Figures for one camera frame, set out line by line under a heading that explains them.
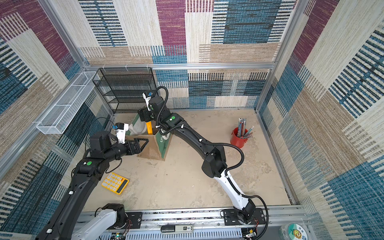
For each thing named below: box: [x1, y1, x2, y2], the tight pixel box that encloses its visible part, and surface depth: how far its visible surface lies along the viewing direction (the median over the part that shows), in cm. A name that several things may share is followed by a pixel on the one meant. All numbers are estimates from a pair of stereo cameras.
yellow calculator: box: [101, 172, 130, 195], surface depth 85 cm
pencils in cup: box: [237, 118, 255, 139], surface depth 96 cm
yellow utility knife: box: [146, 121, 153, 135], surface depth 88 cm
